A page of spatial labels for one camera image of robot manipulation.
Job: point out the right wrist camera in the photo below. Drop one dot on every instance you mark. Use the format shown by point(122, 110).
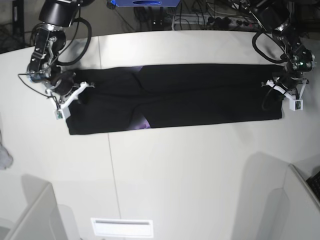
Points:
point(62, 114)

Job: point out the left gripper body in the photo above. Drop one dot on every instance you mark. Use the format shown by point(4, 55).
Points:
point(290, 79)

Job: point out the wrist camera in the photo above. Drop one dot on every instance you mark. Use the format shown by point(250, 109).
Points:
point(296, 104)
point(62, 114)

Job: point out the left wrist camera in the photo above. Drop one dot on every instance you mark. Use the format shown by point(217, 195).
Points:
point(296, 104)

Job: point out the black keyboard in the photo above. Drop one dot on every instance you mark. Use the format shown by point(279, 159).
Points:
point(314, 184)

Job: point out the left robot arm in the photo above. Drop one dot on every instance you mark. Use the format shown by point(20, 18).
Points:
point(273, 18)

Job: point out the white power strip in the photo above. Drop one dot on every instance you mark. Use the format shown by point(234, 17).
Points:
point(217, 22)

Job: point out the blue box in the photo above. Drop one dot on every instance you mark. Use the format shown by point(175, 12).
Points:
point(112, 4)

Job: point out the grey cloth at edge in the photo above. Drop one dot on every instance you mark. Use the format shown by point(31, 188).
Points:
point(6, 160)

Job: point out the black T-shirt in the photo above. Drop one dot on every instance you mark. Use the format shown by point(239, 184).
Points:
point(177, 95)

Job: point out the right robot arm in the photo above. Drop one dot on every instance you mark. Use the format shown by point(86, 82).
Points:
point(50, 42)

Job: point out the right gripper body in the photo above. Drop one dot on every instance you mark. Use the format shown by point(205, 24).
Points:
point(62, 84)

